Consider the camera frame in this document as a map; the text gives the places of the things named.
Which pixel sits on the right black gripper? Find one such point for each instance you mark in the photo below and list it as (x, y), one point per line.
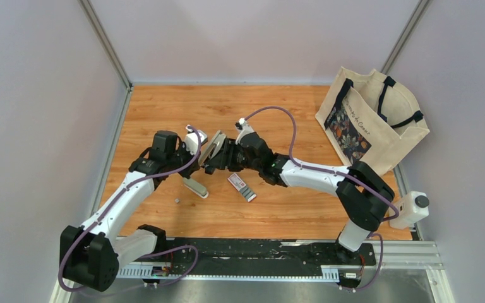
(225, 157)

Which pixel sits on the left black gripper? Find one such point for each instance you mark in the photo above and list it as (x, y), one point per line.
(192, 167)

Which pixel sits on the grey-green stapler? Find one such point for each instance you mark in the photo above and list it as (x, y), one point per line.
(196, 187)

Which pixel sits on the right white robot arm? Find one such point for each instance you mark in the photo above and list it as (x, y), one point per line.
(364, 195)

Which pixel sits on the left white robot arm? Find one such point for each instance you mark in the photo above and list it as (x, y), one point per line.
(117, 213)

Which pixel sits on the red white staple box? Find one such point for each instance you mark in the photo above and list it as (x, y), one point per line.
(244, 190)

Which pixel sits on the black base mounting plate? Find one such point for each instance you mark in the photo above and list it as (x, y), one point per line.
(264, 259)

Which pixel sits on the cream floral tote bag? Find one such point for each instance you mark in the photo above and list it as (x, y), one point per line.
(371, 118)

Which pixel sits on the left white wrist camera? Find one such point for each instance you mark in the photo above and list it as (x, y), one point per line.
(194, 139)

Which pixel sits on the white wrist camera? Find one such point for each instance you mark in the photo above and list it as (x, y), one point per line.
(243, 129)
(194, 139)

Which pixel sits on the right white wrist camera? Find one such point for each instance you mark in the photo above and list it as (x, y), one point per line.
(243, 129)

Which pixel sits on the aluminium frame rail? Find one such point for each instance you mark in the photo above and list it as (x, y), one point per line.
(408, 271)

